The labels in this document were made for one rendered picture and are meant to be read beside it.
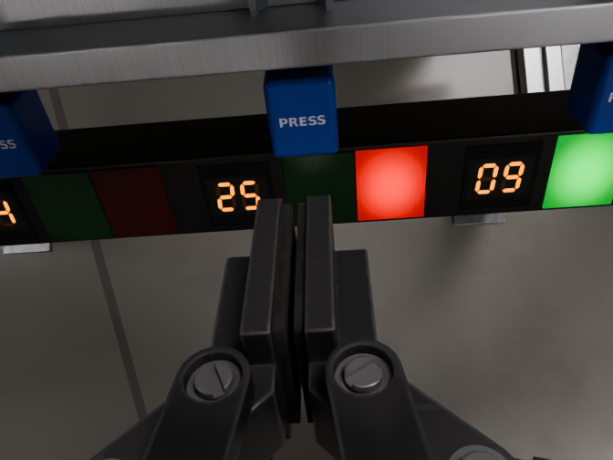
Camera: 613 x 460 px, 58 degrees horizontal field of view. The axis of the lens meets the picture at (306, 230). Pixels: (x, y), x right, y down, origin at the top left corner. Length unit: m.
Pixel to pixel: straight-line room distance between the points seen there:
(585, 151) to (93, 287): 0.84
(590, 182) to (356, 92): 0.71
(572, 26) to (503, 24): 0.02
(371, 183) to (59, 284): 0.82
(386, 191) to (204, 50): 0.10
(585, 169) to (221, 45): 0.16
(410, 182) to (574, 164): 0.07
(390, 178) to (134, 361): 0.77
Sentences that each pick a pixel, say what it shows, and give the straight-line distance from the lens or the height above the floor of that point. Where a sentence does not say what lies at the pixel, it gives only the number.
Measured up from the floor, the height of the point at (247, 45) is 0.73.
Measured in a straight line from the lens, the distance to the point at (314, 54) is 0.17.
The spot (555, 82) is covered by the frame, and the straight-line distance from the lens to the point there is 0.64.
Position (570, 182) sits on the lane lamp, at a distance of 0.26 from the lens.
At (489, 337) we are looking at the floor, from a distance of 0.92.
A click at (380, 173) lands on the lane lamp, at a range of 0.23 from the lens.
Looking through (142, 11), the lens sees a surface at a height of 0.72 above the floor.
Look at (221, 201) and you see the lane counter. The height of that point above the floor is 0.66.
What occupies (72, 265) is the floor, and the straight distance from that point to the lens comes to 1.00.
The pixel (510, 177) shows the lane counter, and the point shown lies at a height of 0.66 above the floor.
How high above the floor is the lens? 0.89
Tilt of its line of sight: 84 degrees down
